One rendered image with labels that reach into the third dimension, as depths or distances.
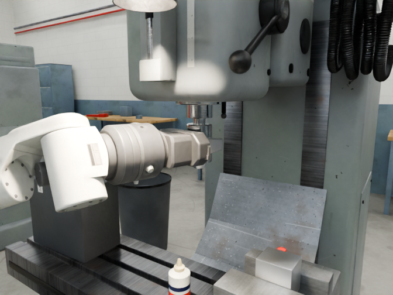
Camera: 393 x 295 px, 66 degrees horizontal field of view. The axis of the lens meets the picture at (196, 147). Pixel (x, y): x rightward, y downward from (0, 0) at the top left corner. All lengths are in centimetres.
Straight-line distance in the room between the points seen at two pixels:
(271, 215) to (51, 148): 64
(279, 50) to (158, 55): 25
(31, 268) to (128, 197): 163
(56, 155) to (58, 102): 738
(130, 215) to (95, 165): 212
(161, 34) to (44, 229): 65
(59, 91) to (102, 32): 168
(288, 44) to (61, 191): 45
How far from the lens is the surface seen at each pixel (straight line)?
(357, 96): 84
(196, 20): 46
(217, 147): 55
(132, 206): 248
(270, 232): 89
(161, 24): 45
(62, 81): 786
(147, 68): 45
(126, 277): 77
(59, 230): 88
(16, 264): 98
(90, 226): 81
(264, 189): 91
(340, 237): 92
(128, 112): 633
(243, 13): 49
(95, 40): 757
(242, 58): 40
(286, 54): 61
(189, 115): 54
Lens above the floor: 132
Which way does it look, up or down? 10 degrees down
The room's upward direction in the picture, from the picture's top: straight up
